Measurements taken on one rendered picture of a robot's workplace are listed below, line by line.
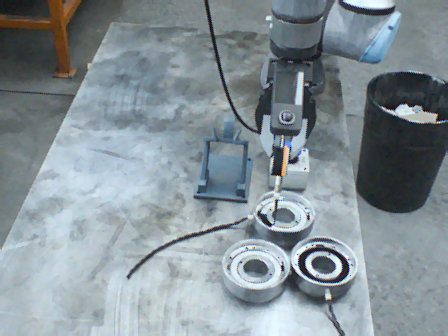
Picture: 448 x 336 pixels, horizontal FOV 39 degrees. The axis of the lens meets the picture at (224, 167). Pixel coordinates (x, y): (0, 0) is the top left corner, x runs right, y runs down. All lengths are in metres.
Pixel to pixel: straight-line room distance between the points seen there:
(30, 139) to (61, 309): 1.78
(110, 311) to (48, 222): 0.23
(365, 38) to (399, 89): 1.11
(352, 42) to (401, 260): 1.08
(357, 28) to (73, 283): 0.74
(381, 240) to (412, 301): 0.27
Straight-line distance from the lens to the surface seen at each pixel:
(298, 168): 1.17
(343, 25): 1.35
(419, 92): 2.45
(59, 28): 3.02
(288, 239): 1.06
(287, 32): 0.92
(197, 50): 1.63
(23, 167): 2.59
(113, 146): 1.29
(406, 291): 2.17
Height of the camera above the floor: 1.57
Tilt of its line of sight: 39 degrees down
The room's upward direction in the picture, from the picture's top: 2 degrees clockwise
